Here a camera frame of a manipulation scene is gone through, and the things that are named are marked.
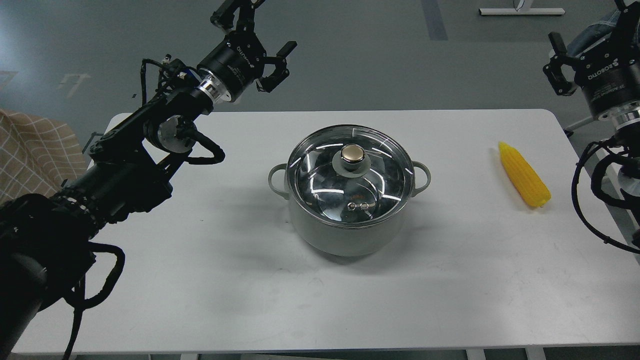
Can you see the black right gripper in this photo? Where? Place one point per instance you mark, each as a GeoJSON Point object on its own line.
{"type": "Point", "coordinates": [607, 71]}

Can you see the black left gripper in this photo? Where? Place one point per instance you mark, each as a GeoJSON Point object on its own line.
{"type": "Point", "coordinates": [240, 58]}

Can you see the yellow corn cob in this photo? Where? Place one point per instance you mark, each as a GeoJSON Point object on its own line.
{"type": "Point", "coordinates": [530, 187]}

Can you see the glass pot lid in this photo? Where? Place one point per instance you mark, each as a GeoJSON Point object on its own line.
{"type": "Point", "coordinates": [351, 176]}

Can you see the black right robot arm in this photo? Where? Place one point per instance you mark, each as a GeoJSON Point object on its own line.
{"type": "Point", "coordinates": [615, 177]}

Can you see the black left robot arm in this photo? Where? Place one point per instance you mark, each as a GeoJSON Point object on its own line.
{"type": "Point", "coordinates": [47, 248]}

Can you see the grey-green cooking pot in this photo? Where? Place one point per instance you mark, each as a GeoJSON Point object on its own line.
{"type": "Point", "coordinates": [342, 241]}

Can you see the blue denim clothing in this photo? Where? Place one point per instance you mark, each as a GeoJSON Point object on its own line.
{"type": "Point", "coordinates": [593, 33]}

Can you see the white desk base bar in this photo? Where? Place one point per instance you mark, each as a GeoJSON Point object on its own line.
{"type": "Point", "coordinates": [521, 8]}

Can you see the beige checkered cloth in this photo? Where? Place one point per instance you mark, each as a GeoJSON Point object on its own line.
{"type": "Point", "coordinates": [37, 154]}

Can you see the white table leg frame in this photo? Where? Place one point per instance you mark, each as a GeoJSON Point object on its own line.
{"type": "Point", "coordinates": [570, 129]}

